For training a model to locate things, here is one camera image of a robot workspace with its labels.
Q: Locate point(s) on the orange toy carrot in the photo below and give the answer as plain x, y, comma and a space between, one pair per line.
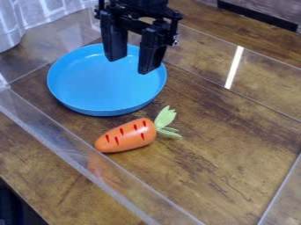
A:
137, 133

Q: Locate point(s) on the blue round tray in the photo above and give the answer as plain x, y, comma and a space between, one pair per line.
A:
101, 88

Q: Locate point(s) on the white curtain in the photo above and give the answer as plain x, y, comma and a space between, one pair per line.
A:
24, 14

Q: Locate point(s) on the clear acrylic barrier wall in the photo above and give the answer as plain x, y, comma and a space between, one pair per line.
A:
144, 202

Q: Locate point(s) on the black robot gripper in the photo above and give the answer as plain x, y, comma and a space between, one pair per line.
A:
147, 17

